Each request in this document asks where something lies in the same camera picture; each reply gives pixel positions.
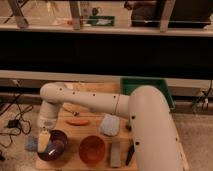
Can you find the black power adapter with cables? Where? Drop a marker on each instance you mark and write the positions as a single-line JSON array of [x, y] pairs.
[[18, 124]]

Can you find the black handled brush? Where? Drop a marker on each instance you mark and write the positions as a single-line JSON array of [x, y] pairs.
[[131, 149]]

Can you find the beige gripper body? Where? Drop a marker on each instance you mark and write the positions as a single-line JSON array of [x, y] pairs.
[[43, 140]]

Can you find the orange carrot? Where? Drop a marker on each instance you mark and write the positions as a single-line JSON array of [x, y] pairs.
[[77, 122]]

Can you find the grey sponge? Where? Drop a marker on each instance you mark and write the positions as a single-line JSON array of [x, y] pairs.
[[115, 155]]

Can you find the green tray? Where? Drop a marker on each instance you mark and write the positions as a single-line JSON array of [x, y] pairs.
[[128, 85]]

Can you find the green box on shelf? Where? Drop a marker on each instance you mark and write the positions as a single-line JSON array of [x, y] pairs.
[[101, 20]]

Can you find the orange bowl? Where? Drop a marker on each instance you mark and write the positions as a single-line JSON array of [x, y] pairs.
[[92, 150]]

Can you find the metal spoon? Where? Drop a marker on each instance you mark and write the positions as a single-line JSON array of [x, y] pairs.
[[74, 113]]

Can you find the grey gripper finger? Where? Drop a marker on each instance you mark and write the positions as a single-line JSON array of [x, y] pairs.
[[50, 148], [31, 144]]

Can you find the purple bowl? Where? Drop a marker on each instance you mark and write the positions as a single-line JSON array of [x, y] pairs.
[[60, 140]]

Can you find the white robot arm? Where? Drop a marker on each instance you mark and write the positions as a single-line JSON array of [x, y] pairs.
[[146, 107]]

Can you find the light blue cloth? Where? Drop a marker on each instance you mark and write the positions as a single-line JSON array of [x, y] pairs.
[[110, 125]]

